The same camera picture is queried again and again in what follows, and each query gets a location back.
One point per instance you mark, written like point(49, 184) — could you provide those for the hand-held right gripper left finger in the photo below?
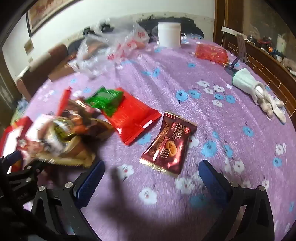
point(90, 183)

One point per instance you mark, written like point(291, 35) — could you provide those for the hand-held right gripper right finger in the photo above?
point(214, 183)

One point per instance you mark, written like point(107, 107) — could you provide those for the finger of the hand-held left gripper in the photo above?
point(12, 157)
point(29, 170)

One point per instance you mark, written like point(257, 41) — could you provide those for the red box with white inside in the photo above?
point(10, 139)

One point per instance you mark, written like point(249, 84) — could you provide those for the gold snack packet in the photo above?
point(76, 143)

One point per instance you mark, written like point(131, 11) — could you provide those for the dark red cookie packet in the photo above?
point(170, 143)

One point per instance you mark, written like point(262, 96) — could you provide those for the large red snack packet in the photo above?
point(131, 115)

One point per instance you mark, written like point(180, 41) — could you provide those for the red white snack packet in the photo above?
point(32, 141)

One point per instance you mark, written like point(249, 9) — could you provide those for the narrow red packet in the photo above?
point(64, 99)

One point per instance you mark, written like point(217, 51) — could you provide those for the green snack packet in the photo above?
point(105, 99)

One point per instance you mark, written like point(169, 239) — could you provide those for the brown armchair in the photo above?
point(39, 69)

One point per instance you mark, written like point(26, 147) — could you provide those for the brown cardboard box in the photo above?
point(61, 68)

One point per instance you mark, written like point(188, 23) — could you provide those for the white work glove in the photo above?
point(252, 87)

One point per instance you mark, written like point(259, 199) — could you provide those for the purple floral tablecloth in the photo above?
point(185, 78)

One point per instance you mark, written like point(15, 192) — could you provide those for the red foil packet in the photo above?
point(211, 53)

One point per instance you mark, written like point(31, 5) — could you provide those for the wooden sideboard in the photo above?
point(268, 62)

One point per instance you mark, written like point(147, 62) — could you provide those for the phone stand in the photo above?
point(240, 49)

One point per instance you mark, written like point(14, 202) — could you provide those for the clear plastic bag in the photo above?
point(108, 44)

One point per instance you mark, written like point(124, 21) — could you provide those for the small black device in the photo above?
point(87, 30)
point(106, 26)

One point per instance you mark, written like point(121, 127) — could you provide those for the white plastic jar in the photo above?
point(168, 34)

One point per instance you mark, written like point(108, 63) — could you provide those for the black sofa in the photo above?
point(192, 26)

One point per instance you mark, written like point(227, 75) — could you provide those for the wooden door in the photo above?
point(227, 16)

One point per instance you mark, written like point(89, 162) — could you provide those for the wall switch plate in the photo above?
point(29, 46)

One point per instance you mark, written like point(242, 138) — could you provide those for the framed wall picture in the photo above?
point(46, 12)

